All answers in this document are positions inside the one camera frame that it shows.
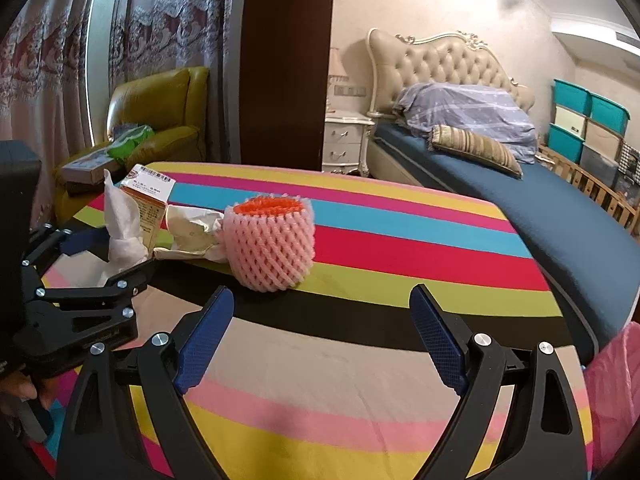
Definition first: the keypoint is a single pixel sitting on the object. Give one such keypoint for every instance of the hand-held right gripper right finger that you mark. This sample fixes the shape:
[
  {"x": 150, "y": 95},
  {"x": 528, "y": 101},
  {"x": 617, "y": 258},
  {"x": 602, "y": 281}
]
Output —
[{"x": 440, "y": 340}]

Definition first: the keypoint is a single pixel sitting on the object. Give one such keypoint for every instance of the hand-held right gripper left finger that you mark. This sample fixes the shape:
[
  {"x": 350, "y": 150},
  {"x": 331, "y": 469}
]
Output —
[{"x": 205, "y": 345}]

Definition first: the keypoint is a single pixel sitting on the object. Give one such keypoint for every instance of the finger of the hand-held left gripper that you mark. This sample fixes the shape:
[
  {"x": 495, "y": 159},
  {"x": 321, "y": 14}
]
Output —
[
  {"x": 120, "y": 290},
  {"x": 75, "y": 242}
]

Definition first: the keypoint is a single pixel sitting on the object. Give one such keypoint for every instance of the white tissue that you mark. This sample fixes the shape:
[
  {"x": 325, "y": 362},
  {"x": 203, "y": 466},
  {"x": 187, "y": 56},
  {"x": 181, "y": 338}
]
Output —
[{"x": 122, "y": 230}]

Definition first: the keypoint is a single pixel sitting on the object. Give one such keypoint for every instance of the pink foam fruit net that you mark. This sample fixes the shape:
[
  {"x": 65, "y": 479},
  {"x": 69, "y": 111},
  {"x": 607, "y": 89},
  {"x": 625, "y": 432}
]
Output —
[{"x": 270, "y": 255}]

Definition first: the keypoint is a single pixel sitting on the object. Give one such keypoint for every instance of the pink trash bin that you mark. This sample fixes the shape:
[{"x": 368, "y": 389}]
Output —
[{"x": 615, "y": 390}]

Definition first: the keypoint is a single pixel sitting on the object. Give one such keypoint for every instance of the person's left hand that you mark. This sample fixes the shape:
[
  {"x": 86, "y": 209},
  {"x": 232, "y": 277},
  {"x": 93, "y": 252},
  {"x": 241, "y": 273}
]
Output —
[{"x": 30, "y": 390}]

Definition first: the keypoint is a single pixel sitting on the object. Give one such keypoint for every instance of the flat cardboard box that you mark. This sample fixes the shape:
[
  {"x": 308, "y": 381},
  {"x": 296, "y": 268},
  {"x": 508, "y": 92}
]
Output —
[{"x": 90, "y": 167}]

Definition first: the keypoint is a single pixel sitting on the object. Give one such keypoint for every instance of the paper drink carton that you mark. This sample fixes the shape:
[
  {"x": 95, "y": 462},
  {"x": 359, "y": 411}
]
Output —
[{"x": 152, "y": 205}]

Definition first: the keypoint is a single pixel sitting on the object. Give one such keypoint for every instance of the crumpled beige wrapper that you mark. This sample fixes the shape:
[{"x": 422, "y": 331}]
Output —
[{"x": 192, "y": 225}]

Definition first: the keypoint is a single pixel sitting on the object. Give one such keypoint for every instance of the green packet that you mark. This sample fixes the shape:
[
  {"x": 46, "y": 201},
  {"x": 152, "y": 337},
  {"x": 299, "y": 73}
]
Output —
[{"x": 130, "y": 142}]

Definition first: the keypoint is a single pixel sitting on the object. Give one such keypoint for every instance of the striped tablecloth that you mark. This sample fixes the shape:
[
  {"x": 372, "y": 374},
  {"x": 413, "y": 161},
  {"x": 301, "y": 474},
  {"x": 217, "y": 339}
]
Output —
[{"x": 325, "y": 360}]

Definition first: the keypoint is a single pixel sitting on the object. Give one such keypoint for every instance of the yellow-green leather armchair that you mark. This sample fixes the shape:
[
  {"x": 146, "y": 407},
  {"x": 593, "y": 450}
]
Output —
[{"x": 160, "y": 95}]

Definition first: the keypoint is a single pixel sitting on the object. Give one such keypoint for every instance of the bed with blue sheet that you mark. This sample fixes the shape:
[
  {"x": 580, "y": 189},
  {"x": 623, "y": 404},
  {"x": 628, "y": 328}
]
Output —
[{"x": 550, "y": 210}]

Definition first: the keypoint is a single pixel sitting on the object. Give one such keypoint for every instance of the striped cushion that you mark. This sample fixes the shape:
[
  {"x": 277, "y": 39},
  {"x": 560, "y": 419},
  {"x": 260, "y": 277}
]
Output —
[{"x": 475, "y": 147}]

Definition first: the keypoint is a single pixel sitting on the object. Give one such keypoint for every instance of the white nightstand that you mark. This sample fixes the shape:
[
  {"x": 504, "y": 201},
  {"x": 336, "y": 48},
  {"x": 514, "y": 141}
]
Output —
[{"x": 342, "y": 142}]

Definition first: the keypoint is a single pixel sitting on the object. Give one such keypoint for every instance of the lavender duvet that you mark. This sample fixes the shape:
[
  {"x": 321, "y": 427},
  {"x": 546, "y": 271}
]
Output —
[{"x": 465, "y": 110}]

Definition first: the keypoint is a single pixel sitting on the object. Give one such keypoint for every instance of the lace curtain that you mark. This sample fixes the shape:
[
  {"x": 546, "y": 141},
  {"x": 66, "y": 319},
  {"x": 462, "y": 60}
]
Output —
[{"x": 165, "y": 20}]

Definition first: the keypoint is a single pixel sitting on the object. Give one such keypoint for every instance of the stack of storage boxes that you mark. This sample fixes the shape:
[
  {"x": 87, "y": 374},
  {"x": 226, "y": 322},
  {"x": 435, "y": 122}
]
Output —
[{"x": 570, "y": 105}]

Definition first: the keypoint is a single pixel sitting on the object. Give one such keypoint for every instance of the beige tufted headboard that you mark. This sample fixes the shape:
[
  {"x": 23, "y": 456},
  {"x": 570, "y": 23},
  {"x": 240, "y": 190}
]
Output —
[{"x": 440, "y": 65}]

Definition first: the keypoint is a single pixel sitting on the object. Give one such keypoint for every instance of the dark wooden door panel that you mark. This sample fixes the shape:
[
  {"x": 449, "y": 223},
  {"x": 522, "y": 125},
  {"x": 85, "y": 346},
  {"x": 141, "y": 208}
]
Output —
[{"x": 285, "y": 60}]

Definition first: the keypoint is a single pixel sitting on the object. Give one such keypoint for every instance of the table lamp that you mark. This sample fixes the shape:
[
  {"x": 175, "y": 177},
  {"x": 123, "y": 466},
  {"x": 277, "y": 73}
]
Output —
[{"x": 336, "y": 67}]

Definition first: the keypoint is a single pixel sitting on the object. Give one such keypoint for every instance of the ceiling air vent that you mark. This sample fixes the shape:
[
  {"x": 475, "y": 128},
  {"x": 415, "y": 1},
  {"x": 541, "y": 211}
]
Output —
[{"x": 627, "y": 40}]

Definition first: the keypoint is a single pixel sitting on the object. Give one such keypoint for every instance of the wooden crib rail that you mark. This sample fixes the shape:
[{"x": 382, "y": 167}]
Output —
[{"x": 595, "y": 185}]

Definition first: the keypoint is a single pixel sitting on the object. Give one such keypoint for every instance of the wall switch panel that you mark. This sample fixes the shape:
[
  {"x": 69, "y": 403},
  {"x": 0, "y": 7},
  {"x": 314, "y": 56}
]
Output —
[{"x": 350, "y": 90}]

